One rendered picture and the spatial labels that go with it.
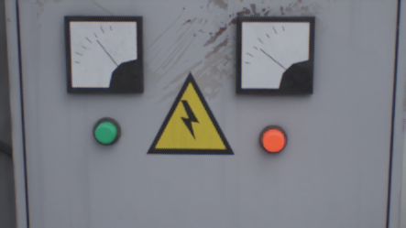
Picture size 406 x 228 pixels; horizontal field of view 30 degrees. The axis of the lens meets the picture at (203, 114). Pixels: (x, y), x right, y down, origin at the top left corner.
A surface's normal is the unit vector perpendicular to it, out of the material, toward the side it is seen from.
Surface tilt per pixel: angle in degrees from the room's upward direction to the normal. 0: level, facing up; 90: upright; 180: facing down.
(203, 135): 90
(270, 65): 90
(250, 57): 90
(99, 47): 90
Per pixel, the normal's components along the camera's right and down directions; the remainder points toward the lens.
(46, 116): -0.04, 0.21
